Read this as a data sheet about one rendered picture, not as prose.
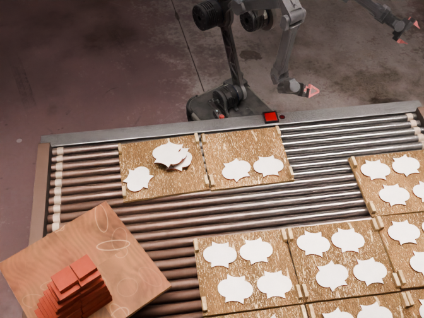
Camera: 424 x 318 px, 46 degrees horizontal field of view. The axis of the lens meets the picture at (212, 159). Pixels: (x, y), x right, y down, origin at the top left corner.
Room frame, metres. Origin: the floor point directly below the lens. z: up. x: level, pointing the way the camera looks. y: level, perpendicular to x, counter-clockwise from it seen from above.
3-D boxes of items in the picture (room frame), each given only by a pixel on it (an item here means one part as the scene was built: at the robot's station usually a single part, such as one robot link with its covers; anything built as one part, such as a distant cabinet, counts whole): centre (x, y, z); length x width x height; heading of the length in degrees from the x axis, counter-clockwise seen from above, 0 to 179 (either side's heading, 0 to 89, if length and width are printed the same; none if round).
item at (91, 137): (1.81, -0.14, 0.89); 2.08 x 0.08 x 0.06; 100
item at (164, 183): (1.49, 0.24, 0.93); 0.41 x 0.35 x 0.02; 102
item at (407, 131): (1.65, -0.17, 0.90); 1.95 x 0.05 x 0.05; 100
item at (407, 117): (1.74, -0.15, 0.90); 1.95 x 0.05 x 0.05; 100
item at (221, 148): (1.56, -0.17, 0.93); 0.41 x 0.35 x 0.02; 100
